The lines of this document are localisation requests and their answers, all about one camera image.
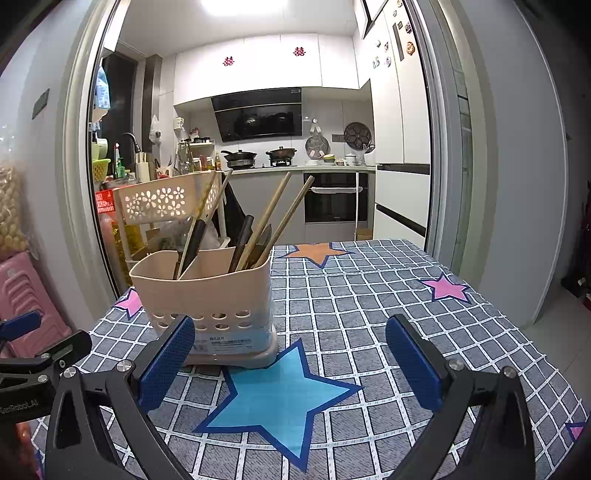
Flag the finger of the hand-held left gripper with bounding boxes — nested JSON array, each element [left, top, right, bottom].
[[0, 310, 42, 343], [0, 329, 93, 391]]

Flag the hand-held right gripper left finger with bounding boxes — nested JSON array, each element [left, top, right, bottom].
[[44, 315, 197, 480]]

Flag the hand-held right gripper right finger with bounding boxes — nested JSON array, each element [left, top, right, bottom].
[[385, 315, 548, 480]]

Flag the beige plastic utensil holder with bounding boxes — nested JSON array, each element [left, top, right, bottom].
[[129, 247, 279, 370]]

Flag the pink plastic stool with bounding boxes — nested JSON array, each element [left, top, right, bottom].
[[0, 251, 72, 358]]

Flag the grey checked star tablecloth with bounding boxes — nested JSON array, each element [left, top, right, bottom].
[[32, 239, 589, 480]]

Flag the bag of beige balls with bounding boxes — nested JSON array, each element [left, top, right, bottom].
[[0, 166, 28, 257]]

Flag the yellow oil bottle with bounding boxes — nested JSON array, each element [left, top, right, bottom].
[[121, 222, 144, 259]]

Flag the black hanging bag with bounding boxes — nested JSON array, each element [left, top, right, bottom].
[[221, 170, 247, 241]]

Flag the beige flower-cut trolley basket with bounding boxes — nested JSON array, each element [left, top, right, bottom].
[[113, 172, 232, 278]]

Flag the black built-in oven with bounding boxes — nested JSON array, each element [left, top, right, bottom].
[[303, 172, 370, 224]]

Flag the dark red black bundle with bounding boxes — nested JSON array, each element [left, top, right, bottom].
[[561, 180, 591, 296]]

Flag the white condiment rack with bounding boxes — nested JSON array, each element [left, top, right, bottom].
[[178, 137, 222, 175]]

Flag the black wok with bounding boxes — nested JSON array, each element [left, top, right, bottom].
[[221, 148, 258, 168]]

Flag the round grey steamer rack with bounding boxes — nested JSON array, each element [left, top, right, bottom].
[[305, 135, 331, 160]]

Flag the dark lidded cooking pot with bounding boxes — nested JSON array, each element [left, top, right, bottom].
[[265, 146, 297, 166]]

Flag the blue patterned bag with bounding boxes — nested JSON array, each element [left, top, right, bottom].
[[92, 65, 112, 123]]

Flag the white refrigerator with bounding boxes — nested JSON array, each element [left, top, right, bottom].
[[353, 0, 432, 252]]

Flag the black range hood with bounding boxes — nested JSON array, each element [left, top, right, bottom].
[[211, 87, 303, 143]]

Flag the ceiling light panel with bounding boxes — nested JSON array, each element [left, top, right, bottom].
[[198, 0, 296, 19]]

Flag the white wall cabinets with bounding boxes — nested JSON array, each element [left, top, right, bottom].
[[173, 33, 361, 104]]

